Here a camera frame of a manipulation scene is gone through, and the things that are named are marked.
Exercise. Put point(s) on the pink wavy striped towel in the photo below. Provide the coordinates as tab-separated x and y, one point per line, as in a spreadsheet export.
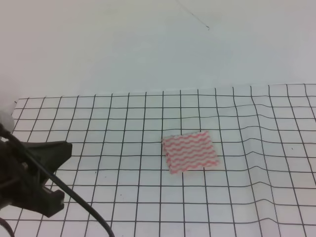
191	151

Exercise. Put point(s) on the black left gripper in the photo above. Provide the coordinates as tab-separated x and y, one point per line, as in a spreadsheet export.
14	164

